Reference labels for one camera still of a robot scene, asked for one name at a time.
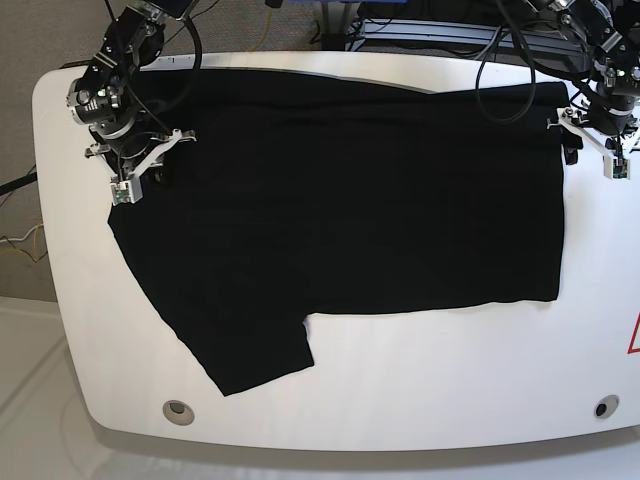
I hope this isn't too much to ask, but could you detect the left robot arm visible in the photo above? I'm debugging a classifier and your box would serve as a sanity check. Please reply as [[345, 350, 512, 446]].
[[474, 1, 639, 179]]

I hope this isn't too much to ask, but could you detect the black T-shirt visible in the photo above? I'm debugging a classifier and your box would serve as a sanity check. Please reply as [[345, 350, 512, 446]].
[[108, 70, 568, 396]]

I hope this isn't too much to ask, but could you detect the white floor cable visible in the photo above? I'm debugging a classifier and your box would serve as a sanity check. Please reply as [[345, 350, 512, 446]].
[[0, 223, 44, 249]]

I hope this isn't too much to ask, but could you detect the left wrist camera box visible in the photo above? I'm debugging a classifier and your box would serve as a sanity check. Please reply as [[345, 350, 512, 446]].
[[603, 157, 630, 180]]

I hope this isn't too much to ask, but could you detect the red triangle warning sticker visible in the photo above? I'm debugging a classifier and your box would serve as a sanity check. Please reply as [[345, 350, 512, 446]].
[[627, 315, 640, 354]]

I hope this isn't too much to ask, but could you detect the aluminium frame rail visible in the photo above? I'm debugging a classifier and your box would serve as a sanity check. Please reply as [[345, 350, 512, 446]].
[[357, 19, 583, 56]]

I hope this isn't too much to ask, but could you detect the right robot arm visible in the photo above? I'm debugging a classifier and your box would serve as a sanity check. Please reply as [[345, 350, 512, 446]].
[[66, 1, 203, 205]]

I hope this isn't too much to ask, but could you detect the round table grommet hole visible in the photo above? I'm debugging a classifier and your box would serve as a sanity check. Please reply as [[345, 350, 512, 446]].
[[594, 395, 620, 419]]

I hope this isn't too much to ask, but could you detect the yellow floor cable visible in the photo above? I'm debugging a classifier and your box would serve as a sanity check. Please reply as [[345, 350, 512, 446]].
[[0, 225, 47, 264]]

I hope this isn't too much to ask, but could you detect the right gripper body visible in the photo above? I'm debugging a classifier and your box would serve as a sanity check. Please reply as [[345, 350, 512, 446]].
[[85, 127, 171, 183]]

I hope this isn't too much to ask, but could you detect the black floor cable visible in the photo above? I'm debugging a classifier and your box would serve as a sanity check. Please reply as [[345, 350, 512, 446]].
[[0, 172, 37, 196]]

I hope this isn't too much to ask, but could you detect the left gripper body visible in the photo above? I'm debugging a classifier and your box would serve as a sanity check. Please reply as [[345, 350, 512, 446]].
[[547, 99, 639, 159]]

